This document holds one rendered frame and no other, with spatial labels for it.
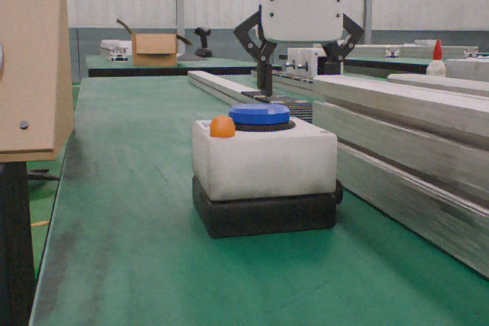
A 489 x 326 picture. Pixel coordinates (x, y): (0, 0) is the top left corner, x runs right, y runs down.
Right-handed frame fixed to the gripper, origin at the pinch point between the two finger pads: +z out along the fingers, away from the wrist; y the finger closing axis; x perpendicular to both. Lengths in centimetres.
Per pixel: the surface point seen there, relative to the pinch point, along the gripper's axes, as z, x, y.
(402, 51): 1, -321, -188
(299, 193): 3.7, 35.1, 11.5
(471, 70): -2.3, 15.0, -14.0
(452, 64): -2.9, 11.4, -14.0
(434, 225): 4.8, 39.6, 5.0
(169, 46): -3, -199, -1
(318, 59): -1, -77, -31
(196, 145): 1.4, 30.3, 17.0
